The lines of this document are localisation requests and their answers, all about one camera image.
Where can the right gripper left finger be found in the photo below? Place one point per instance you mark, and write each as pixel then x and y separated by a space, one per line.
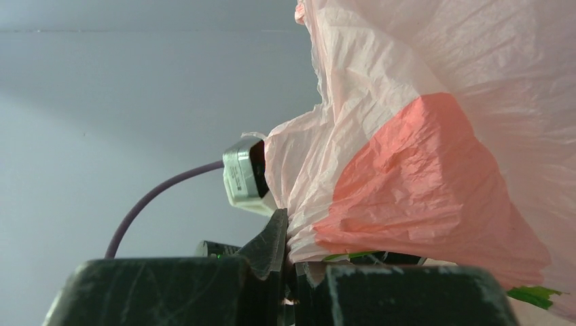
pixel 246 288

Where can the pink plastic bag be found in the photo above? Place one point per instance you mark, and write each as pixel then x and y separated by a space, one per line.
pixel 446 130

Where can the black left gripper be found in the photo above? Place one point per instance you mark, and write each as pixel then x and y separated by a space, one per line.
pixel 214 249

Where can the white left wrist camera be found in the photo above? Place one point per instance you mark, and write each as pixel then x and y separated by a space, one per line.
pixel 244 177

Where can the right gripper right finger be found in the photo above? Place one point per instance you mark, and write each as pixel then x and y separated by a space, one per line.
pixel 344 294

